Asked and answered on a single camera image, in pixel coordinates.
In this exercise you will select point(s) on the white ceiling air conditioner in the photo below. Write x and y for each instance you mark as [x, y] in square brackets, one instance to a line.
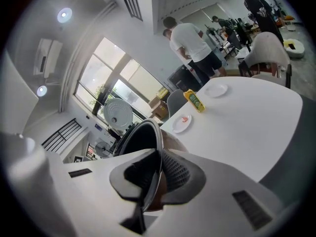
[47, 58]

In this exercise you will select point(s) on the black standing fan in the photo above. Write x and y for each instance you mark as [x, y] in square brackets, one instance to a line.
[103, 148]

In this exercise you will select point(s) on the beige chair with black frame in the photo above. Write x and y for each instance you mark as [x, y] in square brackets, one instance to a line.
[269, 51]

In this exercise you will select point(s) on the round ceiling light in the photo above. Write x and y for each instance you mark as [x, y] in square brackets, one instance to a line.
[64, 15]
[42, 90]

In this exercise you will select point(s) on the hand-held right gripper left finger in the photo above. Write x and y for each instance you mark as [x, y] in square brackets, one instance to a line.
[98, 194]

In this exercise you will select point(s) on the large cardboard box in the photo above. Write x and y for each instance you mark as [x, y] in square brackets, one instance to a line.
[159, 108]

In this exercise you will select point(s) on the grey shell chair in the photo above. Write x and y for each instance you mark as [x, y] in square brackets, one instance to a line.
[176, 102]

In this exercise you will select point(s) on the black pot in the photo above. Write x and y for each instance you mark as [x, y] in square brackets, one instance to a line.
[143, 137]

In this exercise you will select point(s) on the white round floor cushion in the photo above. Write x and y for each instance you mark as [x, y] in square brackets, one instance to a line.
[293, 48]

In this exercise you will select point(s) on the black cabinet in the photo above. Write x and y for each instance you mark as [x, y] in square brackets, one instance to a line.
[185, 79]

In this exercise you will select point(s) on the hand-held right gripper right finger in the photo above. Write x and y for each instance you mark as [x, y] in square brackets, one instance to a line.
[217, 206]

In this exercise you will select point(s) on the white plate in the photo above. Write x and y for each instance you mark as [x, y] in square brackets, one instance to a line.
[180, 126]
[216, 90]

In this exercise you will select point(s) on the yellow bottle with black cap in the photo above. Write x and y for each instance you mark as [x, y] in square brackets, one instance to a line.
[195, 101]

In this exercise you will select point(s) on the pink food piece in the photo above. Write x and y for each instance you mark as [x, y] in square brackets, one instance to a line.
[184, 119]

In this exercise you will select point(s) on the dark blue rice cooker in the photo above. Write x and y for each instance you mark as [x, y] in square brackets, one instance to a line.
[118, 112]

